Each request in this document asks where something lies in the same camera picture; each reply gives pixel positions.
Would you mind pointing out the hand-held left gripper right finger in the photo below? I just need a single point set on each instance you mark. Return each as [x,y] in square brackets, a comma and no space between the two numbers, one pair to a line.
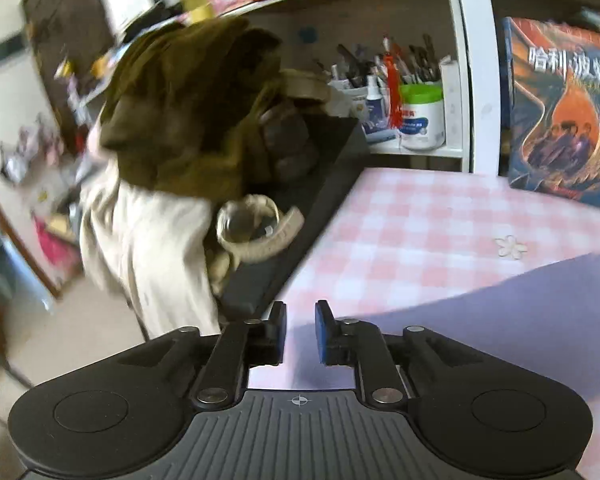
[323,332]

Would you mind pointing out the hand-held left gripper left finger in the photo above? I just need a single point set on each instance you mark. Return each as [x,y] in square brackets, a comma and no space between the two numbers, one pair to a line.
[279,332]

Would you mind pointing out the purple cloth garment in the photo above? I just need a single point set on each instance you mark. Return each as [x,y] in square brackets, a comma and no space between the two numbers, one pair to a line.
[480,310]

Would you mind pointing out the pink checked table mat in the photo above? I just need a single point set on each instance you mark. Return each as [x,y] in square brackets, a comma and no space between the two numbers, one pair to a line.
[420,220]

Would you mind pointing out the cream cloth garment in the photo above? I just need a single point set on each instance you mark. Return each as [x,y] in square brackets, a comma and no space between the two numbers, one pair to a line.
[140,250]

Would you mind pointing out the white jar green lid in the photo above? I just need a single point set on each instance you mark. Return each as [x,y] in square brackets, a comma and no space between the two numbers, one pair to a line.
[422,120]

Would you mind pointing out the white spray bottle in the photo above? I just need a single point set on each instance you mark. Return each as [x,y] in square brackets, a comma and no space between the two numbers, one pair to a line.
[374,102]

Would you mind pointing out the olive green garment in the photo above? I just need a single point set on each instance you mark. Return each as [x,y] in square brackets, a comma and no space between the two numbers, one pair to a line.
[180,110]

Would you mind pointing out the bunch of pens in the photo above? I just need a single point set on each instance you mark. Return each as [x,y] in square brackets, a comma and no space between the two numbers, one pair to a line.
[410,62]

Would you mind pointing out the white shelf unit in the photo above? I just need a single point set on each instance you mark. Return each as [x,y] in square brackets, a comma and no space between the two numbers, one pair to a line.
[475,60]

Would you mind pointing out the blue orange cover book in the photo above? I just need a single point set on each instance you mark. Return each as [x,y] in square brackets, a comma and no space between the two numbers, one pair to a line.
[560,110]

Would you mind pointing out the brown wooden door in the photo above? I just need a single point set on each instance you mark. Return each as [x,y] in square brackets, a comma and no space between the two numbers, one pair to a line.
[65,45]

